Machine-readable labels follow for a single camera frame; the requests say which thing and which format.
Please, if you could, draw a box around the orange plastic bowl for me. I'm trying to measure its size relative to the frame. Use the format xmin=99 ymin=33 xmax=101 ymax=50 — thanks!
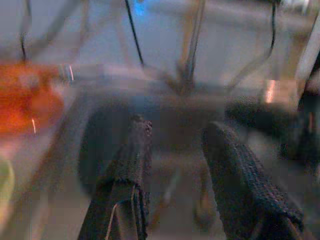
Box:
xmin=0 ymin=62 xmax=64 ymax=135

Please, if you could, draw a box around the black power cable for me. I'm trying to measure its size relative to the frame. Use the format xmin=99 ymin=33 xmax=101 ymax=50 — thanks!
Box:
xmin=228 ymin=0 xmax=278 ymax=87
xmin=124 ymin=0 xmax=145 ymax=68

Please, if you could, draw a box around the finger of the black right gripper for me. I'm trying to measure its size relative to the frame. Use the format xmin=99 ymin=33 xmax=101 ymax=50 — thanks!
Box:
xmin=224 ymin=96 xmax=301 ymax=136

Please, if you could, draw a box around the stainless steel sink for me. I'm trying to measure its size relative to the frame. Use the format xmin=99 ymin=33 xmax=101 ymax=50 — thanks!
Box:
xmin=32 ymin=77 xmax=320 ymax=240

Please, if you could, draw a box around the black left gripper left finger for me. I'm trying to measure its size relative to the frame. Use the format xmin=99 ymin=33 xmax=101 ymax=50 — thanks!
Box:
xmin=78 ymin=113 xmax=153 ymax=240

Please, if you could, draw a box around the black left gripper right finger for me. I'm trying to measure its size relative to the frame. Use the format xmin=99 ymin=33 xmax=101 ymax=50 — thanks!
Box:
xmin=201 ymin=121 xmax=305 ymax=240

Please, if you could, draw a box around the white hose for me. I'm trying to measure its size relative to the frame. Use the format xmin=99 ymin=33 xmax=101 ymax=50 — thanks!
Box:
xmin=294 ymin=24 xmax=320 ymax=81

